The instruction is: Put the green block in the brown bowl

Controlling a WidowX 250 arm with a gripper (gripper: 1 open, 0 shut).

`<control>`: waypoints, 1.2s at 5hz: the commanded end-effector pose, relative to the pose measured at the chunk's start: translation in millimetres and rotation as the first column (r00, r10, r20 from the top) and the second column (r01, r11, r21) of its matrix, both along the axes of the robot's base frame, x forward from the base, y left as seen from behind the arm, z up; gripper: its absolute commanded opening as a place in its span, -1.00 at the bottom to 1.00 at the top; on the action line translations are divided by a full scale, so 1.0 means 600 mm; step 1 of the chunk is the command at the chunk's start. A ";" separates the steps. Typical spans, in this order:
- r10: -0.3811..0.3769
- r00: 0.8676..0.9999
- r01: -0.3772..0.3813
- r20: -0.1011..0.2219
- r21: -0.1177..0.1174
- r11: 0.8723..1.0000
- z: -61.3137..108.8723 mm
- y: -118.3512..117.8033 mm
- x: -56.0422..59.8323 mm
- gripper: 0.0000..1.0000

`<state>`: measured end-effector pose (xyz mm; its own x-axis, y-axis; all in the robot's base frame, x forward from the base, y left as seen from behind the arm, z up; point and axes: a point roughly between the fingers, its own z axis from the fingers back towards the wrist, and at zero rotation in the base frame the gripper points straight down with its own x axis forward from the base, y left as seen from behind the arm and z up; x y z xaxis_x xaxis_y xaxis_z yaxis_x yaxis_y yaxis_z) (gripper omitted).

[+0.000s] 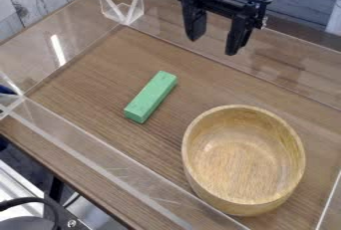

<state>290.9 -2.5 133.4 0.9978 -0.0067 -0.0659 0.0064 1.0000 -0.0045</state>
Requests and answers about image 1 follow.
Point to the light brown wooden bowl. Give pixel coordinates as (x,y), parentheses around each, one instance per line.
(243,159)

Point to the clear acrylic tray wall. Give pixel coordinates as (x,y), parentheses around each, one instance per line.
(76,67)

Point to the clear acrylic corner bracket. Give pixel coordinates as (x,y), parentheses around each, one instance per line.
(123,13)

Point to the green rectangular block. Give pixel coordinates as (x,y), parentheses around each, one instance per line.
(149,97)

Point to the black metal bracket with screw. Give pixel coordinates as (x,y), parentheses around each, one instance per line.
(68,221)

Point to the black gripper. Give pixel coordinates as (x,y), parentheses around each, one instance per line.
(252,9)

